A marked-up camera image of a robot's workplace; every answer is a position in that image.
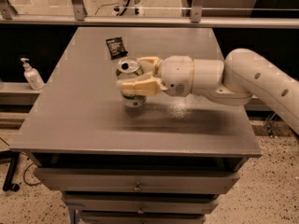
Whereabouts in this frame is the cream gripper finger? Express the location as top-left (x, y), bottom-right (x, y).
top-left (138, 57), bottom-right (163, 75)
top-left (117, 77), bottom-right (162, 96)

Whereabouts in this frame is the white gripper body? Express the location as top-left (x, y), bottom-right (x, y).
top-left (157, 56), bottom-right (224, 97)

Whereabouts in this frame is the white green 7up can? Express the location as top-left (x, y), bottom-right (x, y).
top-left (116, 57), bottom-right (146, 107)

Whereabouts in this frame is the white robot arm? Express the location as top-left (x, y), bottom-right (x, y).
top-left (116, 49), bottom-right (299, 133)

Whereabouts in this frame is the black snack packet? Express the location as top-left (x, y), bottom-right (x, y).
top-left (106, 37), bottom-right (128, 60)

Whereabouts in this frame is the grey drawer cabinet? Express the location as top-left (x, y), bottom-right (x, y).
top-left (8, 26), bottom-right (263, 224)

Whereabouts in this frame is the top drawer with knob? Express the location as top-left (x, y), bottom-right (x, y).
top-left (34, 168), bottom-right (239, 194)

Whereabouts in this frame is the drawer with knob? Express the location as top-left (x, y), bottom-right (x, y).
top-left (63, 194), bottom-right (218, 215)
top-left (34, 168), bottom-right (239, 194)

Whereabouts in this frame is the white pump dispenser bottle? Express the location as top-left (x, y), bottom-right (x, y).
top-left (21, 58), bottom-right (45, 91)

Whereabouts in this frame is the middle drawer with knob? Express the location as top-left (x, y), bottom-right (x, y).
top-left (63, 194), bottom-right (218, 215)

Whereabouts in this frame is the bottom drawer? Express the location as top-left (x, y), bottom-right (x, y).
top-left (79, 211), bottom-right (206, 224)

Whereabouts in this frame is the black stand leg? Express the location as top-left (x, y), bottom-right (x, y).
top-left (0, 150), bottom-right (20, 192)

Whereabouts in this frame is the metal railing frame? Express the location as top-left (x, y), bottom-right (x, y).
top-left (0, 0), bottom-right (299, 29)

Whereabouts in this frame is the black floor cable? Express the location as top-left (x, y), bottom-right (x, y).
top-left (0, 137), bottom-right (41, 188)

